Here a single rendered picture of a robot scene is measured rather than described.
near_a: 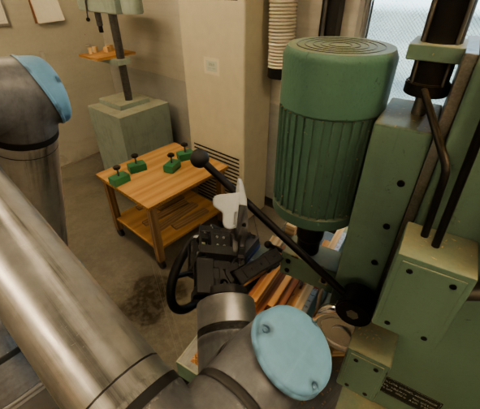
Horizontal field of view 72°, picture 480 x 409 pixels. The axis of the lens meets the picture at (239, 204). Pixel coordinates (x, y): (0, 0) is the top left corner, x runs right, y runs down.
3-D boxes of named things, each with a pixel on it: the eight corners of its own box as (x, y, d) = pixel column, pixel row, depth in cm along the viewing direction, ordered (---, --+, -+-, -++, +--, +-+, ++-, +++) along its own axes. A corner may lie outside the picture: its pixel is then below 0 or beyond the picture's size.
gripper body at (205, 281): (199, 219, 54) (201, 288, 47) (247, 226, 57) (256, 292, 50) (187, 243, 60) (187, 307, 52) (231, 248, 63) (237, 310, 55)
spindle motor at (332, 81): (292, 177, 79) (308, 32, 61) (367, 198, 71) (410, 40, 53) (257, 214, 67) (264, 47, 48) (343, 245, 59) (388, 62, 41)
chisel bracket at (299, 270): (290, 259, 86) (293, 234, 81) (343, 280, 80) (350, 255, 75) (278, 277, 81) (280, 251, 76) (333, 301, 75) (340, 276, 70)
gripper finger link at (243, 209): (242, 204, 54) (235, 257, 53) (251, 205, 55) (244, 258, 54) (232, 204, 59) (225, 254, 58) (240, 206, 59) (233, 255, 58)
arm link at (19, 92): (10, 303, 96) (-78, 39, 48) (69, 273, 108) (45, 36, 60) (38, 342, 91) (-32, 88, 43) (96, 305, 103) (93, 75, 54)
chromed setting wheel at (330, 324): (311, 327, 72) (319, 290, 65) (369, 355, 67) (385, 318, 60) (306, 337, 70) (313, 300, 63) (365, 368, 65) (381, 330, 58)
